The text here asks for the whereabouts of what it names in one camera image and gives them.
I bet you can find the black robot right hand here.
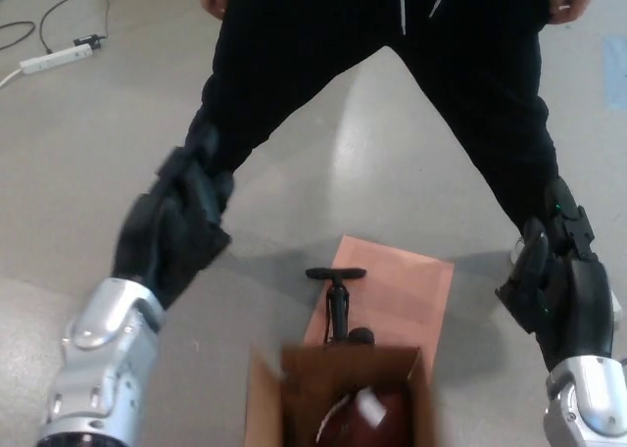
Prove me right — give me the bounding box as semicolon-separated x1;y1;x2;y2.
494;175;616;374

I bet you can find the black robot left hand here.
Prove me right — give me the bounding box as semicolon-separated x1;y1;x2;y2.
111;123;236;312

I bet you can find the brown leather junior football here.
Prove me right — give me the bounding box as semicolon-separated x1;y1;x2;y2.
314;385;410;447

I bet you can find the person's left white sneaker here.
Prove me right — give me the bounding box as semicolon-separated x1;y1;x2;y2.
508;234;625;323

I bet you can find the person in black clothes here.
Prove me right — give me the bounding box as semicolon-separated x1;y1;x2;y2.
184;0;561;240

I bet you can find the blue floor tape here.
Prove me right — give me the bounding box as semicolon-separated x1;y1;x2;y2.
601;35;627;111

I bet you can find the black power adapter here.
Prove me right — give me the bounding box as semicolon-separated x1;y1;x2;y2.
72;33;109;52

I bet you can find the white power strip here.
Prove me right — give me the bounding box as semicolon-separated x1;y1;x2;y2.
19;43;95;75

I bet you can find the pink flat sheet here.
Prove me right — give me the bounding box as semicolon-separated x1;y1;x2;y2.
303;234;457;371

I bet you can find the black hand air pump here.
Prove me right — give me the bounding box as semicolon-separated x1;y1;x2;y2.
304;266;376;347

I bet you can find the brown cardboard box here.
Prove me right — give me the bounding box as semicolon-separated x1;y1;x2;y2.
242;344;443;447

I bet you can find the black adapter cable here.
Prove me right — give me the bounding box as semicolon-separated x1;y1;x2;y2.
100;0;118;40

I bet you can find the black cable plugged in strip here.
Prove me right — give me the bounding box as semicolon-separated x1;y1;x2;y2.
38;0;94;55

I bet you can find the black looped floor cable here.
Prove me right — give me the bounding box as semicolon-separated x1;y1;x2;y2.
0;21;37;52

